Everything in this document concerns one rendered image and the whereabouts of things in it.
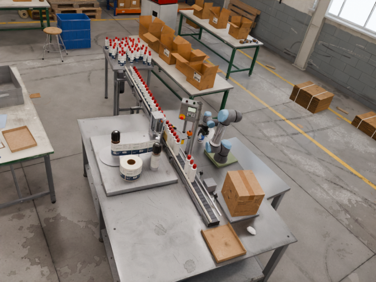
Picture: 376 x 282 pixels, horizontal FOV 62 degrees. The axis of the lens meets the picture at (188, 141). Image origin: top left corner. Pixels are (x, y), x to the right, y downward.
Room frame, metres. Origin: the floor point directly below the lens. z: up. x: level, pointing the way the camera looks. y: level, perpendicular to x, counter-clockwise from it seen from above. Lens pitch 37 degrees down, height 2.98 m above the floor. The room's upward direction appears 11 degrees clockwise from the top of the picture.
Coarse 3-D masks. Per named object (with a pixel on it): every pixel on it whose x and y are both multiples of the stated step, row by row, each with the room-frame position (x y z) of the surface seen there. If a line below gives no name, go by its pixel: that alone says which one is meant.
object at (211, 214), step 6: (150, 114) 3.12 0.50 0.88; (180, 156) 2.47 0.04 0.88; (180, 162) 2.38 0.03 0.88; (186, 180) 2.15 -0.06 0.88; (192, 186) 2.08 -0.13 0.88; (198, 186) 2.10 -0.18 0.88; (198, 192) 2.02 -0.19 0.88; (204, 198) 1.97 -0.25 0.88; (204, 204) 1.90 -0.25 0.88; (210, 210) 1.84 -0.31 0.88; (210, 216) 1.78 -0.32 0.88; (210, 222) 1.71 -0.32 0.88
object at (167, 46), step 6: (162, 36) 5.06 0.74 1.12; (168, 36) 5.14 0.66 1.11; (180, 36) 5.21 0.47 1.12; (162, 42) 5.06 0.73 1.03; (168, 42) 5.14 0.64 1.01; (174, 42) 5.18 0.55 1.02; (180, 42) 5.12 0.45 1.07; (186, 42) 5.05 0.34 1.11; (162, 48) 4.96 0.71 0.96; (168, 48) 4.75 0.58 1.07; (174, 48) 5.16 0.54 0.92; (162, 54) 4.95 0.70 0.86; (168, 54) 4.82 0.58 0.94; (168, 60) 4.80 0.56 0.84; (174, 60) 4.84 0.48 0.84
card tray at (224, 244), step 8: (208, 232) 1.64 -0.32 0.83; (216, 232) 1.66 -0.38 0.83; (224, 232) 1.68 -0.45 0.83; (232, 232) 1.69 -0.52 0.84; (208, 240) 1.57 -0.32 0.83; (216, 240) 1.58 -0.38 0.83; (224, 240) 1.60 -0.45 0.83; (232, 240) 1.62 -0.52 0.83; (216, 248) 1.51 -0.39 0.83; (224, 248) 1.52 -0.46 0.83; (232, 248) 1.54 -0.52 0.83; (240, 248) 1.55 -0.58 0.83; (216, 256) 1.41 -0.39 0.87; (224, 256) 1.45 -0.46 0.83; (232, 256) 1.45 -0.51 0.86
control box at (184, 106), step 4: (184, 100) 2.58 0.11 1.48; (188, 100) 2.59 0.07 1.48; (192, 100) 2.61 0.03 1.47; (184, 104) 2.53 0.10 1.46; (188, 104) 2.53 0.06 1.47; (192, 104) 2.54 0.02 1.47; (180, 108) 2.54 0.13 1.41; (184, 108) 2.53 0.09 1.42; (180, 112) 2.53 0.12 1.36; (184, 112) 2.53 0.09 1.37; (192, 112) 2.52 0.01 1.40; (196, 112) 2.52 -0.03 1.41; (184, 116) 2.53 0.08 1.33; (188, 116) 2.52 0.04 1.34; (188, 120) 2.52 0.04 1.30; (192, 120) 2.52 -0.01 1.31
